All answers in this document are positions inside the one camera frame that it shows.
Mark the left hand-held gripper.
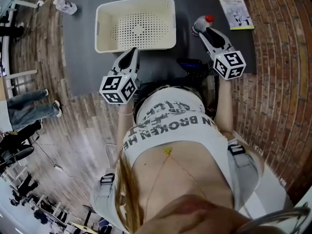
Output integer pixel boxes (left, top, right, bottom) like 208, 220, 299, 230
98, 47, 141, 105

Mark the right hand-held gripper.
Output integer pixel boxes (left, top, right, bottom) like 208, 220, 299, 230
198, 27, 247, 81

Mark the red-capped white bottle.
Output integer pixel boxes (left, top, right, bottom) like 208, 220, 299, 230
191, 14, 215, 37

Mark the cream perforated plastic basket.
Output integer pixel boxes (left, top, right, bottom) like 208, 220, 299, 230
94, 0, 177, 54

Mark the clear water bottle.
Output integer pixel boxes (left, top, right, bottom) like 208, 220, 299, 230
53, 0, 78, 16

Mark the person's right forearm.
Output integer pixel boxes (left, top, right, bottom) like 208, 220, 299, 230
215, 78, 234, 134

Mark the person's left forearm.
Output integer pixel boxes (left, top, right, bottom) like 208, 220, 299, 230
116, 103, 137, 154

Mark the black waist pack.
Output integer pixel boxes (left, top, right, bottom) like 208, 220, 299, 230
176, 58, 220, 119

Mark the yellow-green booklet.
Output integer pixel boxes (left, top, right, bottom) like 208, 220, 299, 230
215, 0, 255, 31

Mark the dark grey table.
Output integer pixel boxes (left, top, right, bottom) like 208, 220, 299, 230
62, 0, 257, 98

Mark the person's white printed shirt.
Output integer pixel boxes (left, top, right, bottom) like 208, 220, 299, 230
90, 86, 266, 234

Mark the wooden desk with white legs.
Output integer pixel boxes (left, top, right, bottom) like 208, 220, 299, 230
0, 69, 39, 102

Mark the white cable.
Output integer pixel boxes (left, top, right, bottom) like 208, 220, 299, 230
104, 142, 118, 168

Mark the gold pendant necklace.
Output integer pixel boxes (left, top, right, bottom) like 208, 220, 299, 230
145, 147, 208, 214

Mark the white metal-frame table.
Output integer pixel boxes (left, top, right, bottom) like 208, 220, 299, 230
0, 0, 40, 78

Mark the grey shoulder strap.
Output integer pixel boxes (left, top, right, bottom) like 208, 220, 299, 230
227, 140, 264, 207
90, 172, 117, 229

